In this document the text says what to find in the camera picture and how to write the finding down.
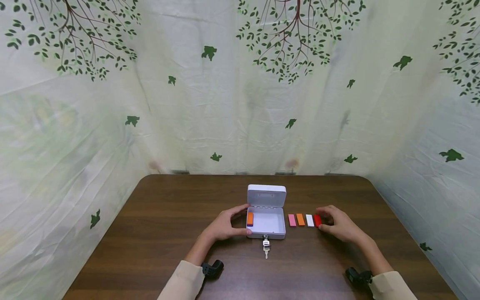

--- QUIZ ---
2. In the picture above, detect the person's right hand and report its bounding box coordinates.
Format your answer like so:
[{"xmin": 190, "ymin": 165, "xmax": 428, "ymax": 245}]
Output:
[{"xmin": 315, "ymin": 205, "xmax": 367, "ymax": 245}]

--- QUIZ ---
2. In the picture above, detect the person's left hand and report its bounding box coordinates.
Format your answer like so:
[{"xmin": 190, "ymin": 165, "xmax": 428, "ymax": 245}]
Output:
[{"xmin": 205, "ymin": 203, "xmax": 253, "ymax": 243}]

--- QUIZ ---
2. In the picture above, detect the white metal lock box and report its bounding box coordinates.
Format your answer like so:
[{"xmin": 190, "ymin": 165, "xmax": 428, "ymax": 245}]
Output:
[{"xmin": 246, "ymin": 184, "xmax": 288, "ymax": 240}]

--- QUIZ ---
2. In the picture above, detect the person's right forearm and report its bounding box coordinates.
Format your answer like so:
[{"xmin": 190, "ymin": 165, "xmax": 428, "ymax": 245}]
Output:
[{"xmin": 355, "ymin": 233, "xmax": 419, "ymax": 300}]

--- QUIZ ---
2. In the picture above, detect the person's left forearm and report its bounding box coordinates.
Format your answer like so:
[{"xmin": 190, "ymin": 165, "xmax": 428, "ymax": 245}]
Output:
[{"xmin": 157, "ymin": 232, "xmax": 219, "ymax": 300}]

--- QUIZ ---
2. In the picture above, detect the black wrist band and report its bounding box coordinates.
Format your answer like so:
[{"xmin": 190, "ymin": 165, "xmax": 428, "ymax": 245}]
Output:
[
  {"xmin": 201, "ymin": 260, "xmax": 225, "ymax": 279},
  {"xmin": 345, "ymin": 267, "xmax": 374, "ymax": 293}
]

